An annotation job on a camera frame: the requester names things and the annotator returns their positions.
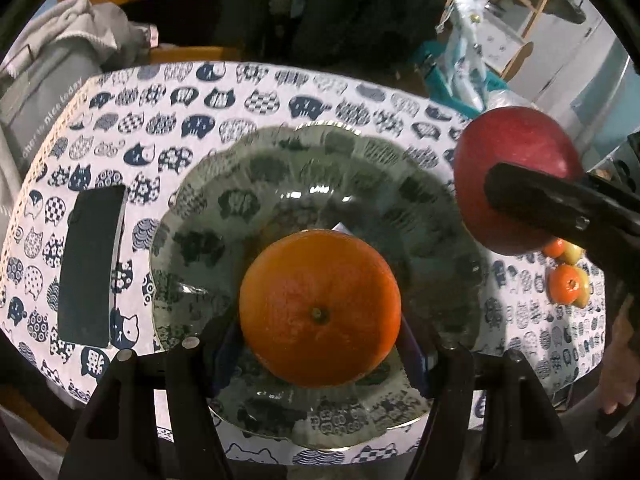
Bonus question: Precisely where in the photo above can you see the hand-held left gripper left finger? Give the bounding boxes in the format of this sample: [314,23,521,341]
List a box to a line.
[59,307,248,480]

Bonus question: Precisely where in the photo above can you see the wooden shelf rack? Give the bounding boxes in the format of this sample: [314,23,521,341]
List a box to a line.
[450,0,562,82]

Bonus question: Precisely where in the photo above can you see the black phone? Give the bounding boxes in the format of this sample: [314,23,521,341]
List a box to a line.
[57,185,127,347]

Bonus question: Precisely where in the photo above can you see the printed plastic bag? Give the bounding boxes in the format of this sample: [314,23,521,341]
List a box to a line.
[435,0,490,111]

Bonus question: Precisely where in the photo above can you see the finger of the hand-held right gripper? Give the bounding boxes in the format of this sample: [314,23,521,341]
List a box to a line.
[484,162,608,256]

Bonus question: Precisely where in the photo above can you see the large orange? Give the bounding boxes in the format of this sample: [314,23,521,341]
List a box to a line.
[238,229,402,389]

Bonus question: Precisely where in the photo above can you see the white appliance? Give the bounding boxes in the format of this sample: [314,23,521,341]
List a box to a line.
[505,5,633,171]

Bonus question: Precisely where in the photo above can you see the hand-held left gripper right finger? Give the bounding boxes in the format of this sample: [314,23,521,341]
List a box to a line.
[397,317,586,480]

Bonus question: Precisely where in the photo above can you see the cat-print tablecloth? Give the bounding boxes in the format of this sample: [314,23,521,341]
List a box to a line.
[0,61,608,466]

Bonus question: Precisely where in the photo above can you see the clear glass plate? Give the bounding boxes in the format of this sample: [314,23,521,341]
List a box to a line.
[149,122,493,451]

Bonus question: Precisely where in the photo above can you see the red apple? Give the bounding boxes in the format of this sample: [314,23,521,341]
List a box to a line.
[452,107,585,257]

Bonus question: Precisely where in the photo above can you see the person's right hand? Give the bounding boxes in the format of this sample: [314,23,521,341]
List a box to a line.
[597,295,640,413]

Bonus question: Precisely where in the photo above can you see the wooden bench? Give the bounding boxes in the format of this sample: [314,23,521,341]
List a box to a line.
[149,46,236,67]

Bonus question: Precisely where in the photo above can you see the grey fabric bag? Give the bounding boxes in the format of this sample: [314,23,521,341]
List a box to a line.
[0,40,103,176]

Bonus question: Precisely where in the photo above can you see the dark hanging coats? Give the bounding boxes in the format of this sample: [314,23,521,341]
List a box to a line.
[215,0,451,67]

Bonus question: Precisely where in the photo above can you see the grey cloth pile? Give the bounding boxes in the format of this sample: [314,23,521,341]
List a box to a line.
[0,0,158,221]

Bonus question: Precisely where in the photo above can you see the small yellow fruit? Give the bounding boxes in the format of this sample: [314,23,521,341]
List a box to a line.
[570,267,592,309]
[559,241,585,266]

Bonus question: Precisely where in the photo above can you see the clear plastic bag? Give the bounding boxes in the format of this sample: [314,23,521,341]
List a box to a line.
[479,86,537,112]

